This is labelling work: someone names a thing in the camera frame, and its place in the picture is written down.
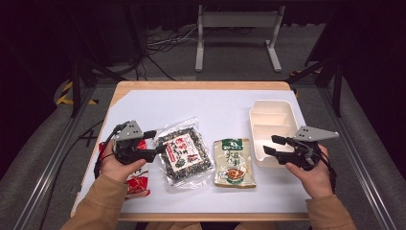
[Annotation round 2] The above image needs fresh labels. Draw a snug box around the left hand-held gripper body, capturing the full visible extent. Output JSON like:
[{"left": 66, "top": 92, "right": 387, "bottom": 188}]
[{"left": 113, "top": 120, "right": 151, "bottom": 166}]

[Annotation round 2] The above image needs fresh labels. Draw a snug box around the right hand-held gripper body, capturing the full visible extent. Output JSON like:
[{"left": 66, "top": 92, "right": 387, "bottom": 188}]
[{"left": 277, "top": 126, "right": 340, "bottom": 171}]

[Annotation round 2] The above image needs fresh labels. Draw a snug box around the white lunch box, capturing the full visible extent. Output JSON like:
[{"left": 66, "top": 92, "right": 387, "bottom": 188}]
[{"left": 248, "top": 99, "right": 300, "bottom": 169}]

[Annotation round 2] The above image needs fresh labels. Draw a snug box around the red snack packet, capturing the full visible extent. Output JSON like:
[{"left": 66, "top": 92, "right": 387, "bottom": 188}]
[{"left": 99, "top": 139, "right": 151, "bottom": 199}]

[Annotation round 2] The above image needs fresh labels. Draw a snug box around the beige packet with green top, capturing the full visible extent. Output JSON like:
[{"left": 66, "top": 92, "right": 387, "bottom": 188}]
[{"left": 213, "top": 137, "right": 257, "bottom": 189}]

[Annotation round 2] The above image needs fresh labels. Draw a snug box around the person's left hand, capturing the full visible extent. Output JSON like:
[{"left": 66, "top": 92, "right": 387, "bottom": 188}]
[{"left": 99, "top": 140, "right": 147, "bottom": 184}]

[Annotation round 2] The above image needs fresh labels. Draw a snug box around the person's right hand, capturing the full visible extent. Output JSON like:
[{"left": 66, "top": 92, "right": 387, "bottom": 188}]
[{"left": 284, "top": 145, "right": 334, "bottom": 199}]

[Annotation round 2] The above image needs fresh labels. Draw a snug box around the clear bag of dark dried food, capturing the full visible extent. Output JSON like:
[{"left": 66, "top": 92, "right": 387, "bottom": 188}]
[{"left": 153, "top": 116, "right": 216, "bottom": 195}]

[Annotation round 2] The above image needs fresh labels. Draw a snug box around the black metal stand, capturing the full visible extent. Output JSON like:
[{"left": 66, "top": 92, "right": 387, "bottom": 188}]
[
  {"left": 286, "top": 57, "right": 345, "bottom": 118},
  {"left": 68, "top": 6, "right": 127, "bottom": 118}
]

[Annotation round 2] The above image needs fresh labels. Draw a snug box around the white table sheet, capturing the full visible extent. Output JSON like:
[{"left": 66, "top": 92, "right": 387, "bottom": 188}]
[{"left": 76, "top": 89, "right": 312, "bottom": 215}]

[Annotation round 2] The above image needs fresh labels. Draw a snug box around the wooden table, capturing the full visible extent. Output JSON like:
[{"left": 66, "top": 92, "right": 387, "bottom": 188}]
[{"left": 70, "top": 80, "right": 312, "bottom": 222}]

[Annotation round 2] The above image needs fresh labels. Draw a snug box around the yellow and black floor tape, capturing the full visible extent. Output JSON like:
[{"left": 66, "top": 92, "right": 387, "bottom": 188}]
[{"left": 56, "top": 80, "right": 99, "bottom": 106}]

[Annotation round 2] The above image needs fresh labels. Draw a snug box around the white metal stand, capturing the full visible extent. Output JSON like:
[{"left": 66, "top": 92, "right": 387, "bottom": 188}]
[{"left": 194, "top": 4, "right": 286, "bottom": 73}]

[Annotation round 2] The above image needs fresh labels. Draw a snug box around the right hand-held gripper cable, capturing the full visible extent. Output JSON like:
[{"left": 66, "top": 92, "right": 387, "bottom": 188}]
[{"left": 314, "top": 148, "right": 338, "bottom": 195}]

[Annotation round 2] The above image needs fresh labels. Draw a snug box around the aluminium rail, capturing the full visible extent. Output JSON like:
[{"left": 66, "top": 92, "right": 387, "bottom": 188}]
[
  {"left": 12, "top": 85, "right": 97, "bottom": 230},
  {"left": 319, "top": 85, "right": 398, "bottom": 230}
]

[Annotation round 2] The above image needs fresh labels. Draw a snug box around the bundle of floor cables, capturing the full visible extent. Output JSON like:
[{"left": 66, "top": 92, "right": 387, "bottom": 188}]
[{"left": 137, "top": 25, "right": 200, "bottom": 81}]

